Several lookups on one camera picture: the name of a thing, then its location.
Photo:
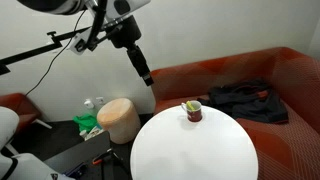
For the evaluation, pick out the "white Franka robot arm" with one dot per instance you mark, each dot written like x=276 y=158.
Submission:
x=140 y=4

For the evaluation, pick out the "orange patterned sofa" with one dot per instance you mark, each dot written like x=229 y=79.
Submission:
x=293 y=143

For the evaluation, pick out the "yellow highlighter marker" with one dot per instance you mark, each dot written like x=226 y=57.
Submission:
x=190 y=106

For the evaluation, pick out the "green bag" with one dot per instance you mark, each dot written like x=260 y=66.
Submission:
x=85 y=121

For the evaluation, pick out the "white wall outlet plate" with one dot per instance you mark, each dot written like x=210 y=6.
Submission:
x=100 y=100

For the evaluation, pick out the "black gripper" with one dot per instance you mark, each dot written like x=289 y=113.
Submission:
x=125 y=30

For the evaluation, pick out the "beige cylindrical pouf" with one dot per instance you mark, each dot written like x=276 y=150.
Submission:
x=120 y=120

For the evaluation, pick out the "black perforated platform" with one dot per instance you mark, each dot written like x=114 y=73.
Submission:
x=80 y=150

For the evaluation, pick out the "white crumpled packaging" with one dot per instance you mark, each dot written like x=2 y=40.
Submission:
x=90 y=133

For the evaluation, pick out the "orange chair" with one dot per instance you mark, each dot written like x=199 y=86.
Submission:
x=16 y=103

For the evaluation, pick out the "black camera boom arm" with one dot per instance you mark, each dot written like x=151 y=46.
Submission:
x=33 y=51

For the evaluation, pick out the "black jacket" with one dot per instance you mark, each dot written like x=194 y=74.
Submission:
x=246 y=103

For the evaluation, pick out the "white power adapter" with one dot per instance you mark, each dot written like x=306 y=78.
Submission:
x=89 y=104

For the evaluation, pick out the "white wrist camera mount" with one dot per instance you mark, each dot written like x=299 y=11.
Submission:
x=78 y=42

